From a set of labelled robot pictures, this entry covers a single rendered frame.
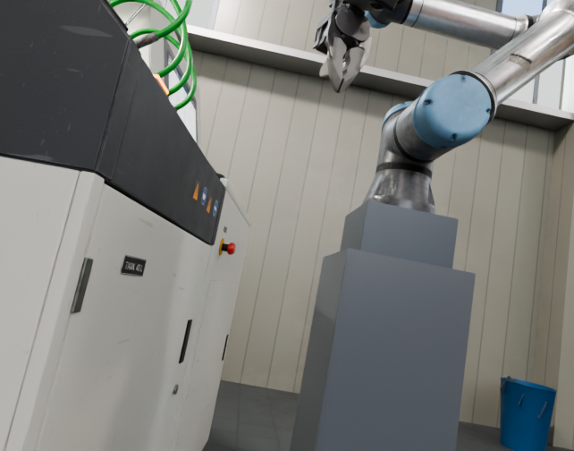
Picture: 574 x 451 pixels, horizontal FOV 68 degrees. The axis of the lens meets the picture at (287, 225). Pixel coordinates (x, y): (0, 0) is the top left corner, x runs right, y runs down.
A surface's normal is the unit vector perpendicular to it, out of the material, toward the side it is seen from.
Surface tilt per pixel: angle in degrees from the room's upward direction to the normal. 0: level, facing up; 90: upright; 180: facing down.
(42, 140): 90
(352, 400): 90
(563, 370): 90
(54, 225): 90
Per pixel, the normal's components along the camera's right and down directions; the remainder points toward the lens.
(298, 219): 0.10, -0.14
